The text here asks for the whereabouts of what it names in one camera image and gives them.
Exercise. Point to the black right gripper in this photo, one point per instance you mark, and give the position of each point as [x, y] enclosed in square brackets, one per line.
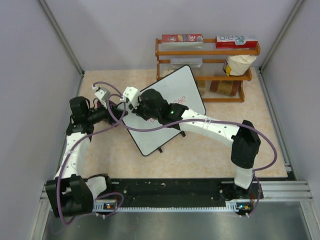
[137, 111]

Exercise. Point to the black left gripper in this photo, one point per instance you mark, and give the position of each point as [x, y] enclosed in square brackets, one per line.
[118, 113]

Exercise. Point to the black-framed whiteboard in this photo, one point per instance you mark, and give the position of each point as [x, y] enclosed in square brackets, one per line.
[179, 87]

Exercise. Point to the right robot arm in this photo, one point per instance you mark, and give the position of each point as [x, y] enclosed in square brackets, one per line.
[241, 138]

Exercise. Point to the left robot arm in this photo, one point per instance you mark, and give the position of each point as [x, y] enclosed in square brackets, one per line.
[69, 193]

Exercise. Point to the beige cleaning cloth pack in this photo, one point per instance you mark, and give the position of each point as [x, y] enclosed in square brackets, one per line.
[202, 86]

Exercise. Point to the clear plastic box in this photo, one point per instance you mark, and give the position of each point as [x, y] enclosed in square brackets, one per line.
[193, 62]

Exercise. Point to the orange wooden shelf rack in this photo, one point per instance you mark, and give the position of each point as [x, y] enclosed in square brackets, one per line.
[211, 69]

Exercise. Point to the red foil wrap box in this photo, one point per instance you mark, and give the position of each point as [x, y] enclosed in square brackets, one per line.
[182, 38]

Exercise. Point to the white paper bag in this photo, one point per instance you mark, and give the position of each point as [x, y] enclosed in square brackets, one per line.
[237, 65]

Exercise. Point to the red white toothpaste box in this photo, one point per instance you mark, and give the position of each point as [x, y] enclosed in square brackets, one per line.
[235, 42]

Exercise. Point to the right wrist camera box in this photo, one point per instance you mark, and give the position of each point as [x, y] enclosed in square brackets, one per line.
[131, 94]

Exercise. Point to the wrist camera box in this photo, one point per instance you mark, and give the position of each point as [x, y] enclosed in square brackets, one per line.
[101, 93]
[131, 94]

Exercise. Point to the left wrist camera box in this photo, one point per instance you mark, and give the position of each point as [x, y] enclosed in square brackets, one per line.
[101, 93]

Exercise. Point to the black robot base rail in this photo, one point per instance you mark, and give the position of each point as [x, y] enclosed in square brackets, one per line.
[213, 188]

